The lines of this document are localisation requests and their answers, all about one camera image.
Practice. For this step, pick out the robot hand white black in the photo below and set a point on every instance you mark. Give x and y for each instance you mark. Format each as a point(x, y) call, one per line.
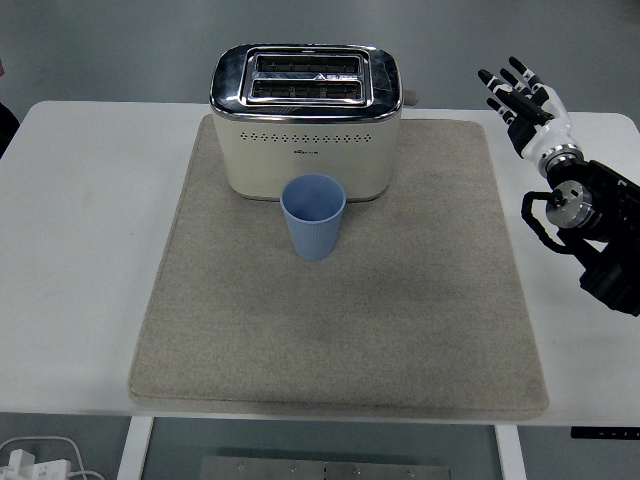
point(550, 127)

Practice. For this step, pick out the blue ribbed cup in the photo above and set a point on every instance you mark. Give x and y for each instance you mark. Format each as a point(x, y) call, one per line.
point(315, 235)

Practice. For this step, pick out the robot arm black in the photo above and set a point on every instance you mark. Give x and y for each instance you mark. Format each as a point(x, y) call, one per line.
point(605, 215)

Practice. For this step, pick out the cream and chrome toaster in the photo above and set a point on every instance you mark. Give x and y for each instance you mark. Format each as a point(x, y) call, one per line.
point(305, 150)

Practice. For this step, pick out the beige felt mat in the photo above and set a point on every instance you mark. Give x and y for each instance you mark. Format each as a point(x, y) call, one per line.
point(325, 330)

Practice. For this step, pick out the black table control panel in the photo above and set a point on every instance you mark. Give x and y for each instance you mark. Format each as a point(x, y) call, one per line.
point(605, 432)

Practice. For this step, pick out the white table leg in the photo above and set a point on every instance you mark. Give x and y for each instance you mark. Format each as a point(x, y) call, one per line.
point(511, 455)
point(134, 450)

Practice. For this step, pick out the grey metal plate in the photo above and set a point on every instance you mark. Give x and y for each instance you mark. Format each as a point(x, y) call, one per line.
point(325, 470)

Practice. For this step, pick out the white power strip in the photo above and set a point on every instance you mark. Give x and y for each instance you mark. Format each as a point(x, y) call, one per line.
point(35, 469)

